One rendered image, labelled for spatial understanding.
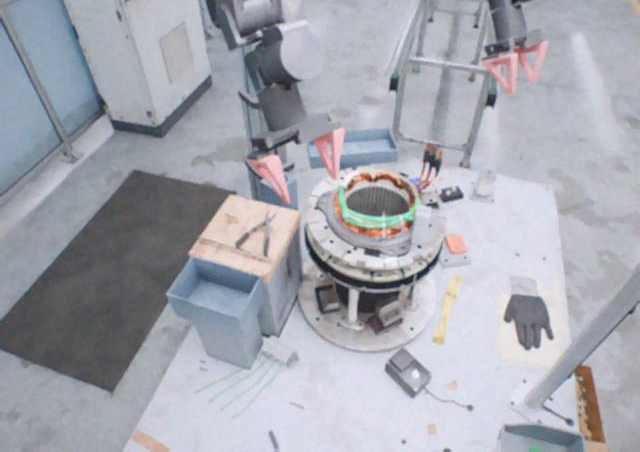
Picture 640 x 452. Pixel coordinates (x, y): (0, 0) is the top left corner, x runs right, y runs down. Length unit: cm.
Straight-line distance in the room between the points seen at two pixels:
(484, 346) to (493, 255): 32
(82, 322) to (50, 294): 28
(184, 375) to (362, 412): 44
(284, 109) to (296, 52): 9
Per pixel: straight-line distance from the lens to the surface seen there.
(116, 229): 268
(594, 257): 272
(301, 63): 51
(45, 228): 293
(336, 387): 110
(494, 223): 150
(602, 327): 89
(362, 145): 130
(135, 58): 300
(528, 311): 129
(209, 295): 101
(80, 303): 243
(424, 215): 88
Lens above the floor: 180
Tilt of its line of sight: 45 degrees down
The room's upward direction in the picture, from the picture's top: straight up
